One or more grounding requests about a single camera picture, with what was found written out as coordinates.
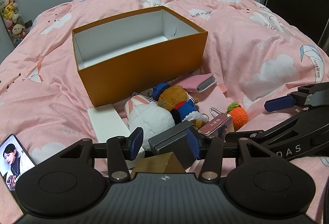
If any portrait photo card box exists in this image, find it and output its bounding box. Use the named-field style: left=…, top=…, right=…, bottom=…
left=198, top=113, right=234, bottom=140

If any dark grey box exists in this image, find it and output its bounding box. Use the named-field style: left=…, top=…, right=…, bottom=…
left=148, top=121, right=196, bottom=170

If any white black plush toy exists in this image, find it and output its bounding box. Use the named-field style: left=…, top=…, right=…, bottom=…
left=124, top=95, right=175, bottom=151

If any white rectangular box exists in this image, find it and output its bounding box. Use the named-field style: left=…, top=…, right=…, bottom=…
left=87, top=104, right=130, bottom=143

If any gold gift box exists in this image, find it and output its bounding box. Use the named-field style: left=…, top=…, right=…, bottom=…
left=131, top=152, right=185, bottom=179

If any brown sailor plush toy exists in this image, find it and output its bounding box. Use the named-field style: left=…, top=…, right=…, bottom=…
left=152, top=83, right=209, bottom=129

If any orange crochet ball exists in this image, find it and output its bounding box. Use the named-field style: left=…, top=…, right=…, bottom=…
left=227, top=102, right=248, bottom=131

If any pink cloud print duvet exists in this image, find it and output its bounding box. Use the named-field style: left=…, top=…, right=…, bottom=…
left=1, top=0, right=328, bottom=163

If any pink notebook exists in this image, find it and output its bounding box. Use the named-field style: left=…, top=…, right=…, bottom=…
left=172, top=73, right=217, bottom=93

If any orange cardboard storage box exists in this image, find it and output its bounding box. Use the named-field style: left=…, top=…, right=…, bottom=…
left=72, top=6, right=208, bottom=107

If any shelf of plush toys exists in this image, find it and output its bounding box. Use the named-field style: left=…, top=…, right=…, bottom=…
left=1, top=0, right=27, bottom=46

